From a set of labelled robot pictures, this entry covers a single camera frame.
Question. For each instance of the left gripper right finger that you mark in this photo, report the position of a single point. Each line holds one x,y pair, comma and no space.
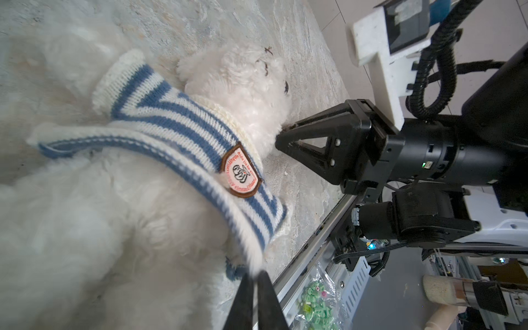
270,314

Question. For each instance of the blue white striped shirt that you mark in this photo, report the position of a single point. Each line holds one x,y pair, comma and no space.
214,133

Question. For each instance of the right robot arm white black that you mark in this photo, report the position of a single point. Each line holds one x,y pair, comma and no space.
491,99

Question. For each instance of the white teddy bear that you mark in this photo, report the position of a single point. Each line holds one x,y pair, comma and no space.
107,238

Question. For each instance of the aluminium front rail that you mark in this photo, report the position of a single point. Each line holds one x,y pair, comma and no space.
319,251

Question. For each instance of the clear bag green parts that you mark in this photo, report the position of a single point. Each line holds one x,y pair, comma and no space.
317,306

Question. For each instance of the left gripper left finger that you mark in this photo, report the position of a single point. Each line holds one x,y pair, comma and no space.
241,312

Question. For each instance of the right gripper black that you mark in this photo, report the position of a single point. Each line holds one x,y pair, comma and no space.
352,145

